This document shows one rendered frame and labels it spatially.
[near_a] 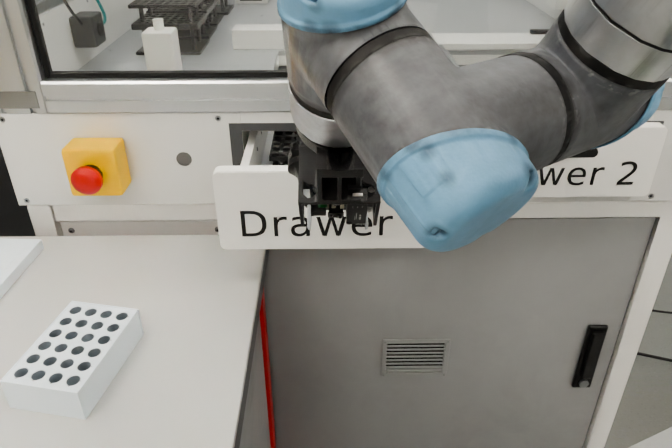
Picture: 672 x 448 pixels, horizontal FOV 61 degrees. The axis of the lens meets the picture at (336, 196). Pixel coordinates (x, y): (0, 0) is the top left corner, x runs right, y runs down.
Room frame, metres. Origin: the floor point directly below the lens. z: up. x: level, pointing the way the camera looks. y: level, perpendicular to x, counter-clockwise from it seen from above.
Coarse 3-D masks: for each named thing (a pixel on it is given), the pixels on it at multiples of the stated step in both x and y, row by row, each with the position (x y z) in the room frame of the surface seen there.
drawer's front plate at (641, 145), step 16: (640, 128) 0.73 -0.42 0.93; (656, 128) 0.73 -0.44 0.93; (624, 144) 0.73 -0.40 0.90; (640, 144) 0.73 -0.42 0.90; (656, 144) 0.73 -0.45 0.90; (576, 160) 0.73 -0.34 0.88; (592, 160) 0.73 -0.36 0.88; (608, 160) 0.73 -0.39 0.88; (624, 160) 0.73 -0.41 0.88; (640, 160) 0.73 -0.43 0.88; (656, 160) 0.73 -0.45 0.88; (544, 176) 0.73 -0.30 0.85; (608, 176) 0.73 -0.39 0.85; (640, 176) 0.73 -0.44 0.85; (544, 192) 0.73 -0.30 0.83; (560, 192) 0.73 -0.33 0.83; (576, 192) 0.73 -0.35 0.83; (592, 192) 0.73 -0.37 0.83; (608, 192) 0.73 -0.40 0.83; (624, 192) 0.73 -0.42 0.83; (640, 192) 0.73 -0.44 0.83
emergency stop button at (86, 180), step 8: (80, 168) 0.67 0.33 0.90; (88, 168) 0.67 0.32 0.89; (72, 176) 0.67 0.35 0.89; (80, 176) 0.67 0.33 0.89; (88, 176) 0.67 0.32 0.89; (96, 176) 0.67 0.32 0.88; (72, 184) 0.67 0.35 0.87; (80, 184) 0.66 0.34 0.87; (88, 184) 0.66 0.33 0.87; (96, 184) 0.67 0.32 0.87; (80, 192) 0.67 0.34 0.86; (88, 192) 0.67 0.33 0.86; (96, 192) 0.67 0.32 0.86
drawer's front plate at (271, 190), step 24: (216, 168) 0.61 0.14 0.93; (240, 168) 0.60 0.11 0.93; (264, 168) 0.60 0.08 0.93; (216, 192) 0.59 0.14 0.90; (240, 192) 0.60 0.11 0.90; (264, 192) 0.60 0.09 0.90; (288, 192) 0.60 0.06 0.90; (240, 216) 0.60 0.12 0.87; (264, 216) 0.60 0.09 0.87; (288, 216) 0.60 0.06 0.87; (312, 216) 0.60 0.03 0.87; (384, 216) 0.60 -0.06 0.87; (240, 240) 0.60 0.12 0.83; (264, 240) 0.60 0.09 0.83; (288, 240) 0.60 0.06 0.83; (312, 240) 0.60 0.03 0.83; (336, 240) 0.60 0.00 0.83; (360, 240) 0.60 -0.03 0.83; (384, 240) 0.60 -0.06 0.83; (408, 240) 0.60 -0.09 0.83
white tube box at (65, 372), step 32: (64, 320) 0.49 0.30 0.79; (96, 320) 0.49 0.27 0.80; (128, 320) 0.49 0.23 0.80; (32, 352) 0.44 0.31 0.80; (64, 352) 0.44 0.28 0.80; (96, 352) 0.44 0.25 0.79; (128, 352) 0.47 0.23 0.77; (32, 384) 0.40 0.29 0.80; (64, 384) 0.40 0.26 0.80; (96, 384) 0.41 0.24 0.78
